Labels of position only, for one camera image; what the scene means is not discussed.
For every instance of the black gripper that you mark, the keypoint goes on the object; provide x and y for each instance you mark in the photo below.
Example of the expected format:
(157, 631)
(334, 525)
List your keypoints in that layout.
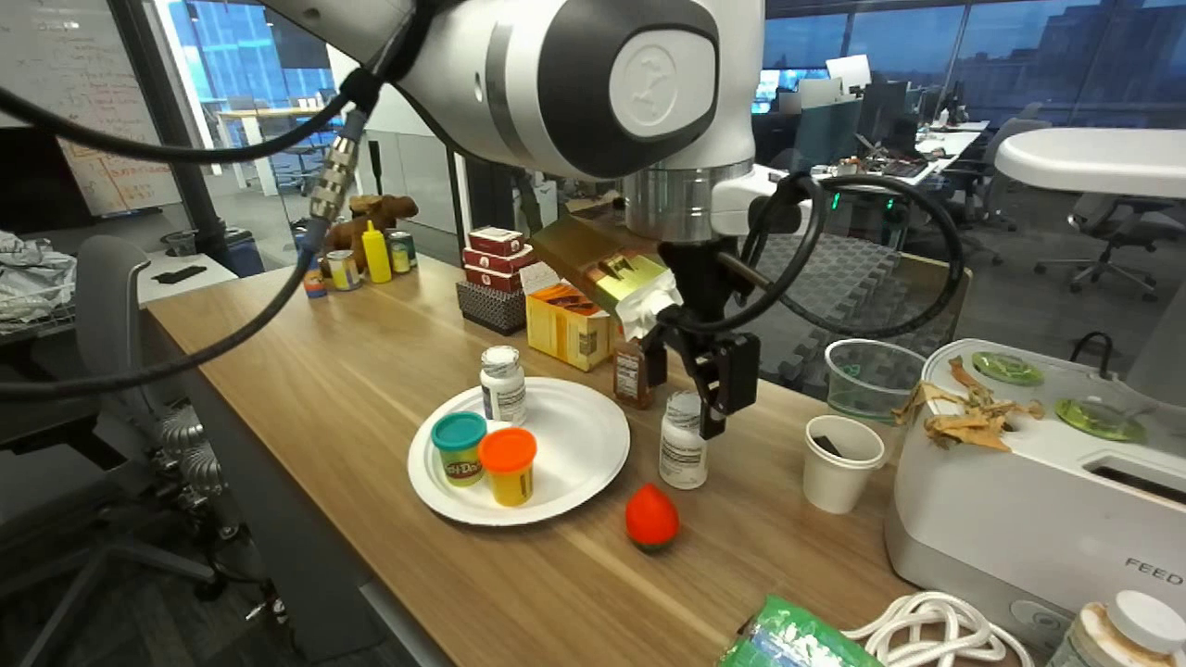
(711, 298)

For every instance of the white pill bottle pale label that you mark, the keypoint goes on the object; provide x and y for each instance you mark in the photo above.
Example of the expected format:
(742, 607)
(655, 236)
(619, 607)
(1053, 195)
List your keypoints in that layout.
(684, 448)

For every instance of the white pill bottle blue label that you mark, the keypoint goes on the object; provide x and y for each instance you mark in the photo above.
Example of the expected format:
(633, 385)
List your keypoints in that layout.
(503, 385)

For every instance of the yellow tub orange lid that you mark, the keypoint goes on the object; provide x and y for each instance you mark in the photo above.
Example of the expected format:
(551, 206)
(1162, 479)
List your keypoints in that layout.
(508, 467)

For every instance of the dough tub teal lid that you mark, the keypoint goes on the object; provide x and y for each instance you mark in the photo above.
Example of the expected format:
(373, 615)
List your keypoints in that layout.
(457, 446)

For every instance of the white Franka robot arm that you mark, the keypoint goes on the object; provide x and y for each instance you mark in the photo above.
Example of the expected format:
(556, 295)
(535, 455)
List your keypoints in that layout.
(495, 61)

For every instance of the spice jar orange lid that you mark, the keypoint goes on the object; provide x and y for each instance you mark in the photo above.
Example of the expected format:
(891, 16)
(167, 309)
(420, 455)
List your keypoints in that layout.
(633, 381)

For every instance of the white paper plate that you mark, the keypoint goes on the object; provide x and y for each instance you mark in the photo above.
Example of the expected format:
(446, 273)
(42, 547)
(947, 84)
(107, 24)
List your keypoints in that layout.
(575, 446)

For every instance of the yellow open cardboard box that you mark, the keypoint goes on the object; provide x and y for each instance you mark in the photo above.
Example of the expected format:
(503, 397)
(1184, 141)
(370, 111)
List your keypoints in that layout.
(570, 327)

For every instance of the white paper cup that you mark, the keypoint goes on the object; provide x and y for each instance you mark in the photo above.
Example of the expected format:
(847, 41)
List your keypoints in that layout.
(844, 467)

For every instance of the clear plastic cup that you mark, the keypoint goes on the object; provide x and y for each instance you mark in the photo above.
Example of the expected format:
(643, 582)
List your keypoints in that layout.
(874, 382)

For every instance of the grey patterned box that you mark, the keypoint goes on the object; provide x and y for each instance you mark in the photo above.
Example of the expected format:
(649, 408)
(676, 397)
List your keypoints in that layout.
(495, 309)

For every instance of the grey foam floor mat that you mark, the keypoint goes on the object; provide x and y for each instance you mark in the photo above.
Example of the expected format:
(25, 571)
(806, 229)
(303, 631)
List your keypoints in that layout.
(864, 278)

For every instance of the red white flat box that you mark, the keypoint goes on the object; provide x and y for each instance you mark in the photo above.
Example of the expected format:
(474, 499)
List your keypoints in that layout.
(503, 256)
(497, 278)
(497, 240)

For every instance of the green packet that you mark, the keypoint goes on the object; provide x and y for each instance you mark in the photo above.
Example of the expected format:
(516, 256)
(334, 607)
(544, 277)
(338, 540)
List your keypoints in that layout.
(790, 639)

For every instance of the black computer monitor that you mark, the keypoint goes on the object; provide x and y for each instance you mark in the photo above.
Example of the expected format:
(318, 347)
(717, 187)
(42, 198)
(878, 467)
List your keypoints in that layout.
(819, 136)

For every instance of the dried brown plant scraps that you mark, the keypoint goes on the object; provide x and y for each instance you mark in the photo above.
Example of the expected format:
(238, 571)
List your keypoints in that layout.
(976, 413)

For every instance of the small glass jar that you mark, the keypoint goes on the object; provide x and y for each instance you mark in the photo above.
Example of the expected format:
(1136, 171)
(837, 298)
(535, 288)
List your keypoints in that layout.
(341, 268)
(402, 255)

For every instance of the yellow mustard bottle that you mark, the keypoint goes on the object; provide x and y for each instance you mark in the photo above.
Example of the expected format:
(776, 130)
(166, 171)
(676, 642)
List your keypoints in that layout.
(376, 255)

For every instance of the brown plush toy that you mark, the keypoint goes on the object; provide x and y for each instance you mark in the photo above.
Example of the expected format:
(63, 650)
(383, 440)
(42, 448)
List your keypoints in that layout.
(376, 209)

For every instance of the white backed monitor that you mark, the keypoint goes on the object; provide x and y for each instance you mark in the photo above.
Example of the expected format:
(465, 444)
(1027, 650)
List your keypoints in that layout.
(847, 70)

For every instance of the white plastic appliance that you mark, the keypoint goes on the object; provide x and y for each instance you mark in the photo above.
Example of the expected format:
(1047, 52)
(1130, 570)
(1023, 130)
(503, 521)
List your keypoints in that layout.
(1039, 521)

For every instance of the blue small container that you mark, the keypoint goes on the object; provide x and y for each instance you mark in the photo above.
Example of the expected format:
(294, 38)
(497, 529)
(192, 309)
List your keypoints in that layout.
(318, 284)

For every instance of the dark office chair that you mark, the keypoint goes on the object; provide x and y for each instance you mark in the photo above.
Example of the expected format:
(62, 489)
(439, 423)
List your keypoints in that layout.
(1115, 241)

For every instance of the white round table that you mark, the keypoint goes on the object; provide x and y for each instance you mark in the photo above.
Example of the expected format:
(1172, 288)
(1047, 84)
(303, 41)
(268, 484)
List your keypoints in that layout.
(1089, 169)

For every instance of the tan bottle white lid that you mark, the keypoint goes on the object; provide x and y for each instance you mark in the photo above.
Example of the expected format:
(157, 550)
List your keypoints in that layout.
(1118, 634)

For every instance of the white side shelf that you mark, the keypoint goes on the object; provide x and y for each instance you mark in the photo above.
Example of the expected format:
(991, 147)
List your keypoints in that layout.
(186, 289)

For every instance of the black remote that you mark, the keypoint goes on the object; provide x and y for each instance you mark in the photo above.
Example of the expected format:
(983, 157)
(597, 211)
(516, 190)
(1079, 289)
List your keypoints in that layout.
(179, 273)

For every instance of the black stand pole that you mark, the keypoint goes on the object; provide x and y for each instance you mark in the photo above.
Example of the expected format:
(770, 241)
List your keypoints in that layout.
(173, 148)

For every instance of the black grey office chair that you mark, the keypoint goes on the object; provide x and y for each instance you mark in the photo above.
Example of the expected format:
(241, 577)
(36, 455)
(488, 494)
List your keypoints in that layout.
(116, 336)

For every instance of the crumpled grey cloth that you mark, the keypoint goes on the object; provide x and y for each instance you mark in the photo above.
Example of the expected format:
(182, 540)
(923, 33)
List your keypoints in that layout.
(32, 278)

